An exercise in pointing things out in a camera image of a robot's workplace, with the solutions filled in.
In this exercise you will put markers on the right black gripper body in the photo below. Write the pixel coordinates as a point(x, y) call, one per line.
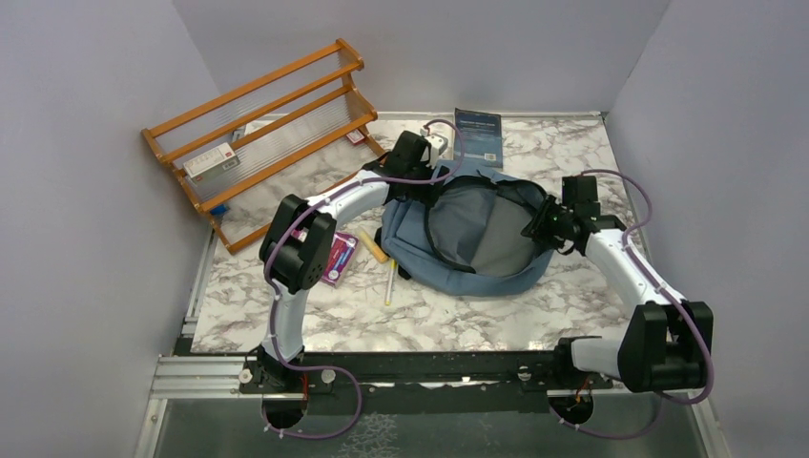
point(549, 222)

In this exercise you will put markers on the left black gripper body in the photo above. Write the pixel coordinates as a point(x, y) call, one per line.
point(423, 192)

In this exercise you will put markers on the dark blue book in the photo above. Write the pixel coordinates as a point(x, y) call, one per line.
point(482, 134)

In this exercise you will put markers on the blue backpack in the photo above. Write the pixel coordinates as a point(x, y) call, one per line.
point(466, 238)

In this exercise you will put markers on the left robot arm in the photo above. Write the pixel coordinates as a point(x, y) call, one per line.
point(296, 249)

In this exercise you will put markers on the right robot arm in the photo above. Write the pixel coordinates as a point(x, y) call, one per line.
point(667, 344)

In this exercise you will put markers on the small red white box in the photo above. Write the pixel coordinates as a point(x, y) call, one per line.
point(356, 137)

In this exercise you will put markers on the orange highlighter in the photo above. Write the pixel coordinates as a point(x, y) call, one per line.
point(373, 247)

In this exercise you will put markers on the yellow capped pen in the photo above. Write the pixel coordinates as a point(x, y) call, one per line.
point(392, 273)

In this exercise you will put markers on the purple stationery package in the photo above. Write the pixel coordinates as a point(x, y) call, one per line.
point(343, 249)

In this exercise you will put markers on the wooden shelf rack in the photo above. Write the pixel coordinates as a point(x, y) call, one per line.
point(288, 129)

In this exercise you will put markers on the white box on shelf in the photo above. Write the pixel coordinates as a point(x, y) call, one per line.
point(212, 163)

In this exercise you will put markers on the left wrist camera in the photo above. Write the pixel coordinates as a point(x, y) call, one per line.
point(437, 145)

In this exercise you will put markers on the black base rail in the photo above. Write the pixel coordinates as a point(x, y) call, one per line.
point(441, 382)

